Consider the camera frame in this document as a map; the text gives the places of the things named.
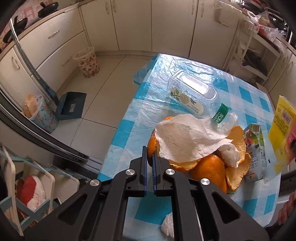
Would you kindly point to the dark blue dustpan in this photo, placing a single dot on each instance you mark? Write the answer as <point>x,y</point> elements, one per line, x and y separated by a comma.
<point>70,106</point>

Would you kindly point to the floral waste basket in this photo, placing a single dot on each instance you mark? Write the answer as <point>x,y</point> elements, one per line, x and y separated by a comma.
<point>87,62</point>

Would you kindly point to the red white cloth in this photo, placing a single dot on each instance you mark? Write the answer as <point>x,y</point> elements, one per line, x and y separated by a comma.
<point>30,192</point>

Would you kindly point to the clear plastic bottle green label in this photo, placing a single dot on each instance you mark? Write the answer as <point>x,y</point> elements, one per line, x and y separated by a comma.
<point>201,100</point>

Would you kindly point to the white corner shelf rack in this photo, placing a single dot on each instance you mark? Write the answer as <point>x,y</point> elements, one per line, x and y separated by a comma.
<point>253,57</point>

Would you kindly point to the green drink carton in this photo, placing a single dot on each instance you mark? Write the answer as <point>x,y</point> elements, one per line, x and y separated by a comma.
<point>254,141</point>

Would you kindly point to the person's right hand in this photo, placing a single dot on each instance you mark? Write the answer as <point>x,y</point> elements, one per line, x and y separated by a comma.
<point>287,210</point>

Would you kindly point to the yellow red tape package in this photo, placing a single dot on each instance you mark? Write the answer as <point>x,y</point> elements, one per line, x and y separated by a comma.
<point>282,134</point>

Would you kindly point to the large white paper towel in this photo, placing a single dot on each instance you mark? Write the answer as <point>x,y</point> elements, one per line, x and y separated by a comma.
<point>185,138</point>

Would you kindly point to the black kettle on counter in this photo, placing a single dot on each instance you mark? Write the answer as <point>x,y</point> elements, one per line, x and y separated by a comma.
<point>47,9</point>

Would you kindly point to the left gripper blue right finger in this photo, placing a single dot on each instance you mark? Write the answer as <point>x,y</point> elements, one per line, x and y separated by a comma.
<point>158,169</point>

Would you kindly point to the white tissue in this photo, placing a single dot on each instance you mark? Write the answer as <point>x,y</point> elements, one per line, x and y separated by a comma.
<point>167,226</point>

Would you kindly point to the floral bucket with bag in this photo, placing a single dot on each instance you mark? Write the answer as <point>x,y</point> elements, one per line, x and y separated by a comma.
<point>37,110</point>

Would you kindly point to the orange peel pile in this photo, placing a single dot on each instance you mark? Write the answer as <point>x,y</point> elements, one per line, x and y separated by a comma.
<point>225,167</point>

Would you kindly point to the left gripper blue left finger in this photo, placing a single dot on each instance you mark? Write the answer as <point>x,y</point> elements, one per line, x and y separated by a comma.
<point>142,182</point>

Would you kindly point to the blue white checkered tablecloth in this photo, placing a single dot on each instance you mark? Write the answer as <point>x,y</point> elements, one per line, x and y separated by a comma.
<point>149,106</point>

